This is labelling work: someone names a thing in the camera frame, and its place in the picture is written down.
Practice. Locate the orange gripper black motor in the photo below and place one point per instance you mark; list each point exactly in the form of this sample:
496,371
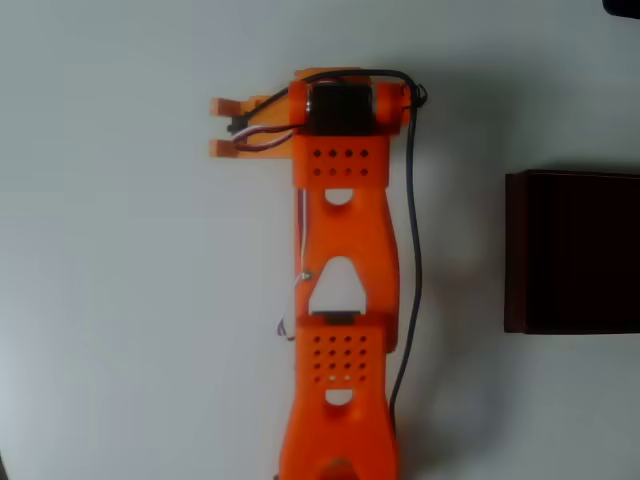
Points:
226,148

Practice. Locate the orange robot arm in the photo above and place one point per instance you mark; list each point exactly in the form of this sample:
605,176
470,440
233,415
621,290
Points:
350,235

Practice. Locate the dark red box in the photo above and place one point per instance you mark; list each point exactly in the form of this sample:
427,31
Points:
580,255

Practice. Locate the black corner object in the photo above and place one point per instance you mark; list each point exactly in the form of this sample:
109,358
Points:
622,7

